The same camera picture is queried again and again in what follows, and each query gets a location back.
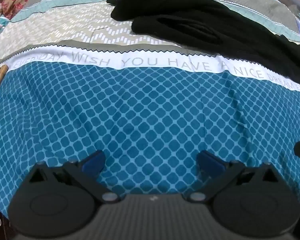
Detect blue grey patterned bedsheet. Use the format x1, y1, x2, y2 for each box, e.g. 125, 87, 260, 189
0, 0, 300, 214

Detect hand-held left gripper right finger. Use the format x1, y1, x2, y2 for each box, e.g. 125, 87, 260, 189
187, 150, 278, 203

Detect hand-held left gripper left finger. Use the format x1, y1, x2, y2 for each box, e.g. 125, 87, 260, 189
23, 150, 122, 204

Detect black pants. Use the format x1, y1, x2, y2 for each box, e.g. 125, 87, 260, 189
107, 0, 300, 86

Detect small wooden block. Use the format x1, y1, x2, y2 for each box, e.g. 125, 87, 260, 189
0, 65, 9, 92

